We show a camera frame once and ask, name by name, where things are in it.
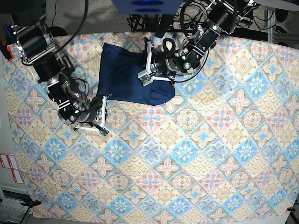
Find black and red clamp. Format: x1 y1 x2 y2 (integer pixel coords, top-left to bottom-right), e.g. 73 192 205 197
0 41 14 61

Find black clamp lower left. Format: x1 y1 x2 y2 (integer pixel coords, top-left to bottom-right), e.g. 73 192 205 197
20 199 41 208

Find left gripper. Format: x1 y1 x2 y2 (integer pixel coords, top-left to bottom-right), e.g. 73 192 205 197
150 50 179 73

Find white camera bracket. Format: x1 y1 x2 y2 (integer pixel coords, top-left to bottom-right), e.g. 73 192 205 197
137 37 176 87
73 94 112 138

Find patterned tile tablecloth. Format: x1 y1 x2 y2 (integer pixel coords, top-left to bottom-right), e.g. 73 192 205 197
2 37 299 224

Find blue long-sleeve T-shirt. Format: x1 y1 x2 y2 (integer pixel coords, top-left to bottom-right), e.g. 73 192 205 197
97 43 175 106

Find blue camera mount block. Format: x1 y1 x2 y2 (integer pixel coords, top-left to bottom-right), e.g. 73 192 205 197
112 0 183 15

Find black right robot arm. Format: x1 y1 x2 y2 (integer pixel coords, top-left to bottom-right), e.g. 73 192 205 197
6 0 107 131

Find black round stool base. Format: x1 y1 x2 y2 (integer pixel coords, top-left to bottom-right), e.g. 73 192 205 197
50 26 68 37

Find black clamp lower right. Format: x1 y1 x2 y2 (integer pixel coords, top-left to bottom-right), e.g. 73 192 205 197
287 207 296 212

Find white power strip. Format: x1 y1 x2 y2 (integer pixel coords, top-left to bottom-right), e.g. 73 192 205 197
172 21 188 30

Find black camera pole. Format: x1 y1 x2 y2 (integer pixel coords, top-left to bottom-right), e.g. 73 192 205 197
155 14 175 38

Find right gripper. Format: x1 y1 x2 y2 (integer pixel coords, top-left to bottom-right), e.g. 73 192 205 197
78 98 107 126

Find red and white labels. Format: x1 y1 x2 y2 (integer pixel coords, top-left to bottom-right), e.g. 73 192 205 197
0 154 23 184

